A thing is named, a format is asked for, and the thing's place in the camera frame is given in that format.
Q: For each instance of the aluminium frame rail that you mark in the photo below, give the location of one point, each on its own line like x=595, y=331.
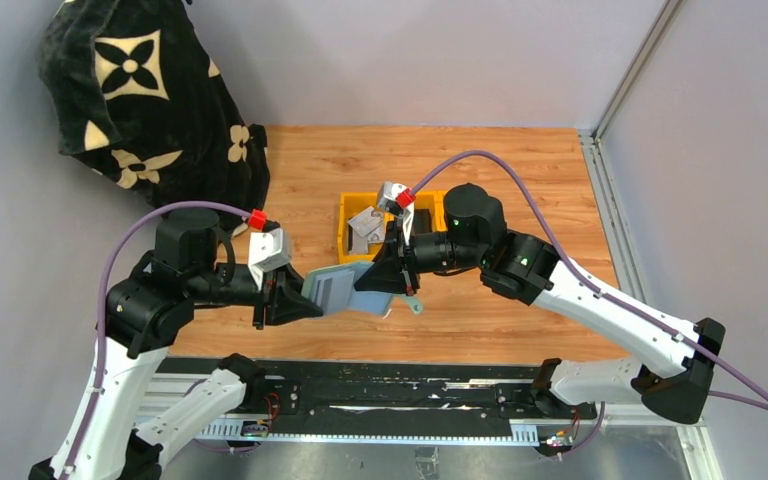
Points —
x=592, y=141

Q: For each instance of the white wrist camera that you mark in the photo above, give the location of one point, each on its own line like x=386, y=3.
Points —
x=398, y=200
x=267, y=252

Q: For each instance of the green leather card holder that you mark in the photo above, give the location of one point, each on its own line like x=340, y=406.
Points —
x=332, y=289

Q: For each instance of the silver cards in left bin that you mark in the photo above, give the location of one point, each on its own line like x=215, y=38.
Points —
x=366, y=229

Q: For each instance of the left yellow plastic bin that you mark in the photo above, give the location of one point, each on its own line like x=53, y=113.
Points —
x=351, y=204

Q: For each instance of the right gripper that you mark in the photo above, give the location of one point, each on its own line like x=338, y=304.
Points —
x=404, y=261

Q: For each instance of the yellow plastic bin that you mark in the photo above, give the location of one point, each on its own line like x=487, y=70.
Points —
x=351, y=204
x=433, y=200

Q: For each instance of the black floral patterned blanket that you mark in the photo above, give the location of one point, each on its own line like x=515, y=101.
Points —
x=140, y=101

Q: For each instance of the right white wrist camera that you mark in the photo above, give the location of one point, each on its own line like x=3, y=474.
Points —
x=398, y=200

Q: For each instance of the black cards in middle bin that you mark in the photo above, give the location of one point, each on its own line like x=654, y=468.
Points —
x=422, y=221

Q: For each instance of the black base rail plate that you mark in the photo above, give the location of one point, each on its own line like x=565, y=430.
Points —
x=395, y=403

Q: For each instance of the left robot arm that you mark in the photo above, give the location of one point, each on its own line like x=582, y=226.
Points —
x=140, y=318

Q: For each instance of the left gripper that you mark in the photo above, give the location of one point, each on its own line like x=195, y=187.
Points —
x=271, y=299

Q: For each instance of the middle yellow plastic bin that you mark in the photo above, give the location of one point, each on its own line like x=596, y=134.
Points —
x=433, y=200

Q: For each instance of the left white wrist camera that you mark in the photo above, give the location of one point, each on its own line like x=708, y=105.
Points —
x=267, y=252

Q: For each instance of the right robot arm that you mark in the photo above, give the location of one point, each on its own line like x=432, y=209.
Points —
x=663, y=371

